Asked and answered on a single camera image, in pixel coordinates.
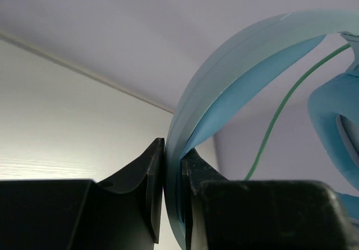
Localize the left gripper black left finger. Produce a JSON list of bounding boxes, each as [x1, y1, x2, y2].
[[1, 138, 164, 249]]

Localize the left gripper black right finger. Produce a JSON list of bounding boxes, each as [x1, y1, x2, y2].
[[181, 150, 358, 249]]

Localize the light blue headphones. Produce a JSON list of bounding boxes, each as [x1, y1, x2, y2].
[[164, 10, 358, 248]]

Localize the green headphone cable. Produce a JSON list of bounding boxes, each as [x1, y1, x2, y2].
[[243, 43, 352, 181]]

